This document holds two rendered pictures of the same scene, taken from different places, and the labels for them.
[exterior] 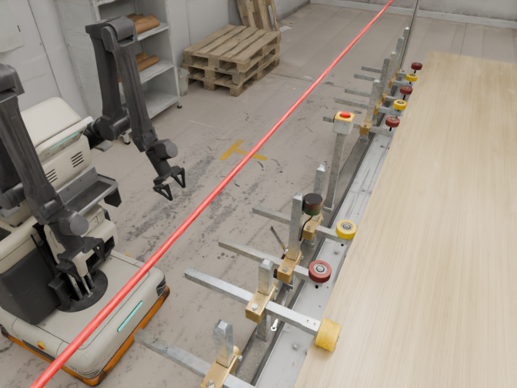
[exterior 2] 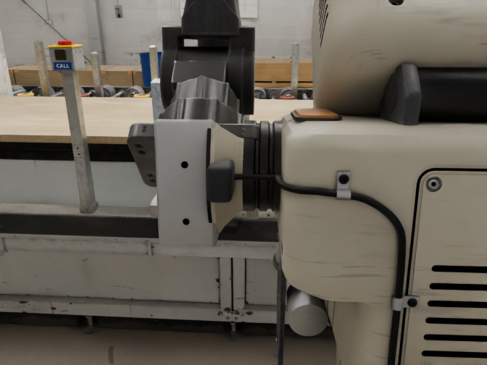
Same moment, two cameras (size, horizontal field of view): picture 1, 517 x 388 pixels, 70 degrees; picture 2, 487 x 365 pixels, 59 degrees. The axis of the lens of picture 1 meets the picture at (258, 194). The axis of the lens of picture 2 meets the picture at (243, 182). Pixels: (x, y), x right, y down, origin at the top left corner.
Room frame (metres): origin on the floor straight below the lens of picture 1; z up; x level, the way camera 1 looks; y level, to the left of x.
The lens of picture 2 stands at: (1.40, 1.03, 1.31)
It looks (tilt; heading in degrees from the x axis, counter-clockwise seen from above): 22 degrees down; 248
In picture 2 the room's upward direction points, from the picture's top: straight up
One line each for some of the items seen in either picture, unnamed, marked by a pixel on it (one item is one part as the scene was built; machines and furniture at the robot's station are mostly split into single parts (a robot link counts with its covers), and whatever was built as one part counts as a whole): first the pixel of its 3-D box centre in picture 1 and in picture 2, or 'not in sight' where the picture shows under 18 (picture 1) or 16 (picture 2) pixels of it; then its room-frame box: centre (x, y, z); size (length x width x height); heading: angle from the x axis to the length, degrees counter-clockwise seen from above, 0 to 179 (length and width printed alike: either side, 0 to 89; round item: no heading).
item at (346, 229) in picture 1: (344, 235); not in sight; (1.06, -0.35, 0.85); 0.08 x 0.08 x 0.11
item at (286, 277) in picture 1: (291, 264); not in sight; (0.91, -0.13, 0.85); 0.14 x 0.06 x 0.05; 155
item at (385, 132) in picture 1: (357, 125); not in sight; (2.05, -0.60, 0.81); 0.43 x 0.03 x 0.04; 65
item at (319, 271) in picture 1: (318, 277); not in sight; (0.84, -0.22, 0.85); 0.08 x 0.08 x 0.11
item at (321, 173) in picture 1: (315, 212); (163, 157); (1.16, -0.24, 0.89); 0.04 x 0.04 x 0.48; 65
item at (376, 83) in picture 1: (368, 117); not in sight; (2.06, -0.67, 0.87); 0.04 x 0.04 x 0.48; 65
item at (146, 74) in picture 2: not in sight; (159, 75); (0.06, -5.94, 0.36); 0.59 x 0.57 x 0.73; 65
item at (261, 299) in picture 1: (261, 299); not in sight; (0.69, -0.02, 0.95); 0.14 x 0.06 x 0.05; 155
